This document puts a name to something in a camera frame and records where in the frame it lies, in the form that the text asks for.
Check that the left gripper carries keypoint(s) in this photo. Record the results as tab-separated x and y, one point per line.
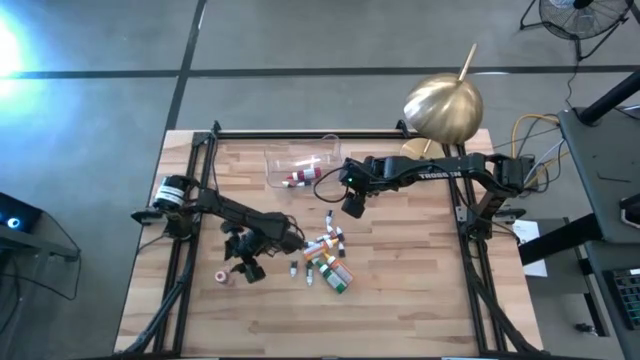
252	245

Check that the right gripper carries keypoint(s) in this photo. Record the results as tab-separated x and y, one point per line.
356	176

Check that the red-orange bottle orange tip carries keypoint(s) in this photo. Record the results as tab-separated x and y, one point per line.
223	277

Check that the small black dropper bottle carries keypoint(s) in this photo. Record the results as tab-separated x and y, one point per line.
309	279
292	184
329	216
310	264
340	234
341	250

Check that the dark red bottle red tip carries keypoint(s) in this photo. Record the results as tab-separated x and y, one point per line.
306	174

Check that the small dropper bottle red-black label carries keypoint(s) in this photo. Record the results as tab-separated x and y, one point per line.
331	231

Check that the small dark teal dropper bottle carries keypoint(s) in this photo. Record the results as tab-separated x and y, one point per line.
293	268
308	245

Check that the orange bottle yellow tip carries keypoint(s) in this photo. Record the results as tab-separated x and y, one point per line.
315	251
341	271

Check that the green bottle green tip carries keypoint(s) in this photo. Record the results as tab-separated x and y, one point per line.
332	281

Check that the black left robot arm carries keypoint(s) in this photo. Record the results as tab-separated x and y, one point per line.
240	212

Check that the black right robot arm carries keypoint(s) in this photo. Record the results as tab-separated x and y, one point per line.
450	172

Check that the clear plastic bin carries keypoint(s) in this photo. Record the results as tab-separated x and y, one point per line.
280	160

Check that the brass table lamp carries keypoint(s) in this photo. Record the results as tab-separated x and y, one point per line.
442	107

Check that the white paper sheet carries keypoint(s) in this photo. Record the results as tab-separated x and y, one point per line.
530	232

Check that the black computer blue light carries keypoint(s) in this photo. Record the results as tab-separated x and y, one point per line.
20	210

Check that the black desk crossbar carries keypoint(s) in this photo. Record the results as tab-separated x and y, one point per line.
560	240

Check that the dark grey desk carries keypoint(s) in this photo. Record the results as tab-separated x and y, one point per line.
600	280
600	150

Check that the black slanted pole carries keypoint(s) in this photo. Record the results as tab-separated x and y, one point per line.
610	97

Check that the small black floor object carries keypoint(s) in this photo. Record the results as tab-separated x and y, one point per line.
584	328

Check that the black white-edged device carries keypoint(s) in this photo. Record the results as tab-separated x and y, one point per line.
632	210

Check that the black floor fan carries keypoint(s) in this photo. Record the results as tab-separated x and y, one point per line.
583	4

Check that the black keyboard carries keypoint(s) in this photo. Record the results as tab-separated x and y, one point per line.
627	300

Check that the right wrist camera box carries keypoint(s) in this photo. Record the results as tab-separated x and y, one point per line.
353	205

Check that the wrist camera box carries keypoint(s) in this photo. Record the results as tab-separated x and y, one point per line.
255	273
353	205

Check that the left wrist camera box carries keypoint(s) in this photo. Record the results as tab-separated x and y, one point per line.
255	273

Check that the black aluminium table frame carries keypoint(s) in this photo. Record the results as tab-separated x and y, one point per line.
250	135

